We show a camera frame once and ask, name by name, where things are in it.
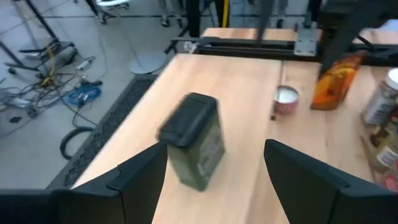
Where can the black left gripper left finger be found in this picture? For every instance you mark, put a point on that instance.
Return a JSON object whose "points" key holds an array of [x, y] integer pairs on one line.
{"points": [[93, 202]]}

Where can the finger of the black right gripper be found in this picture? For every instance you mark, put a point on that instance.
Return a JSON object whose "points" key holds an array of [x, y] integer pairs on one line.
{"points": [[342, 43]]}

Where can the orange brown spice packet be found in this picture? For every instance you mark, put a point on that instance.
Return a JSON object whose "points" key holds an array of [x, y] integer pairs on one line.
{"points": [[334, 87]]}

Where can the dark green spice tin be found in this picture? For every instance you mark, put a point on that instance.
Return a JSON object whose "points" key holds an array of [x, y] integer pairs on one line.
{"points": [[196, 146]]}

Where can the wooden shelf riser black legs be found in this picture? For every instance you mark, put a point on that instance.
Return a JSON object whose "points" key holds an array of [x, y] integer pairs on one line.
{"points": [[242, 93]]}

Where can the black perforated panel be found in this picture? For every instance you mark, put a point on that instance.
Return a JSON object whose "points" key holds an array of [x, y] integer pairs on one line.
{"points": [[102, 130]]}

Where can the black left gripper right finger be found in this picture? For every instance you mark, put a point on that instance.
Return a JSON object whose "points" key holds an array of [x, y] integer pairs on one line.
{"points": [[326, 199]]}

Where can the black floor stand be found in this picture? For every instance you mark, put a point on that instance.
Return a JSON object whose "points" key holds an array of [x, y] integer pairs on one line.
{"points": [[46, 54]]}

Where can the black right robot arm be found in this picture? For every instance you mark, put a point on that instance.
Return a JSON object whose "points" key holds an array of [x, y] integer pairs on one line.
{"points": [[312, 9]]}

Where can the grey round-base lamp stand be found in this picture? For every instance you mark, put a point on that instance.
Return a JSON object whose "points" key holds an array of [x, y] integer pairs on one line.
{"points": [[148, 62]]}

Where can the black power adapter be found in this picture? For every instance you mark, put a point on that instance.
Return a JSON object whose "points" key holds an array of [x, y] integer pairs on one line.
{"points": [[91, 83]]}

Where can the grey wheeled equipment stand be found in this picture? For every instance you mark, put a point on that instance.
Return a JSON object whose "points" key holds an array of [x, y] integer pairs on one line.
{"points": [[171, 15]]}

